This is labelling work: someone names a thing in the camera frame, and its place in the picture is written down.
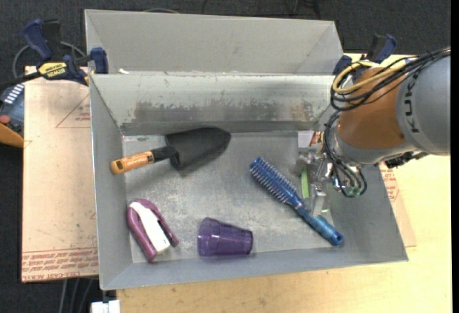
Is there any lime green curved strip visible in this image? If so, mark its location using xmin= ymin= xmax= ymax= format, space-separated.
xmin=300 ymin=167 xmax=311 ymax=198

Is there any purple and white stapler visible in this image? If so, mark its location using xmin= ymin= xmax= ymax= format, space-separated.
xmin=126 ymin=198 xmax=180 ymax=263

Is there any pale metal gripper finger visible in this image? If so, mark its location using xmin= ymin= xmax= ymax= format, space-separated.
xmin=295 ymin=155 xmax=312 ymax=176
xmin=310 ymin=192 xmax=328 ymax=216

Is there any brown cardboard board, red print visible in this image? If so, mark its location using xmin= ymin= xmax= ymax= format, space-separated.
xmin=21 ymin=65 xmax=417 ymax=284

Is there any purple plastic cup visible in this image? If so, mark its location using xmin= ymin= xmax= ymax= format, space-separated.
xmin=197 ymin=217 xmax=254 ymax=258

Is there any black trowel with orange handle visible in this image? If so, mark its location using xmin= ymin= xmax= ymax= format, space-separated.
xmin=109 ymin=127 xmax=232 ymax=176

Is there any grey metal bin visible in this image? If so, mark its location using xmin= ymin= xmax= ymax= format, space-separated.
xmin=84 ymin=9 xmax=409 ymax=291

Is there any blue hairbrush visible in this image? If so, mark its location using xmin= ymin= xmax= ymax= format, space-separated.
xmin=249 ymin=156 xmax=344 ymax=246

